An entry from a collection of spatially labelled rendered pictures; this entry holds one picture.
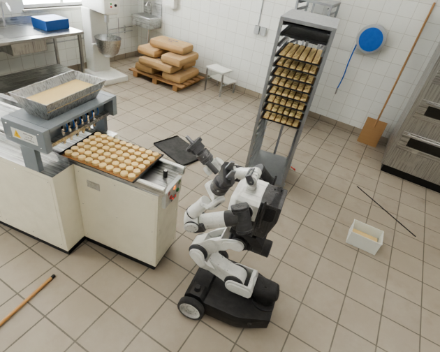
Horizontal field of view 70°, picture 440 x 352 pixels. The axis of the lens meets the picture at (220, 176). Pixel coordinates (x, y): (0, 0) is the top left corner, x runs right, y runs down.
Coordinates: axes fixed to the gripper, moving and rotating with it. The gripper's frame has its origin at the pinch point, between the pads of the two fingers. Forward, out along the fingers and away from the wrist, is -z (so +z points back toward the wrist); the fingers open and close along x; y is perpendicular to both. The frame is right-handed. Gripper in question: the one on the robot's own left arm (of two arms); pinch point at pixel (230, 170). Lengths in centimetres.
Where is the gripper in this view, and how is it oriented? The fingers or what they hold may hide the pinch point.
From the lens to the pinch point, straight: 140.4
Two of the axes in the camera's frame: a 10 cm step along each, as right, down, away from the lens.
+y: 9.5, 1.1, 3.1
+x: -0.7, -8.6, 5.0
